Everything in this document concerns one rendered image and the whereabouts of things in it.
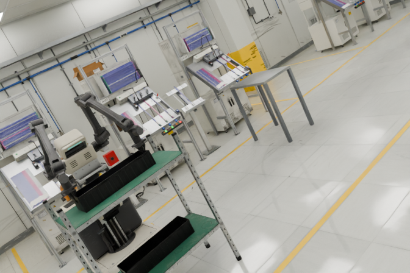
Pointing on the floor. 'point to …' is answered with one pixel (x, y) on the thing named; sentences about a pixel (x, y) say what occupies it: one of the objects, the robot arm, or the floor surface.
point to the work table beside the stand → (258, 78)
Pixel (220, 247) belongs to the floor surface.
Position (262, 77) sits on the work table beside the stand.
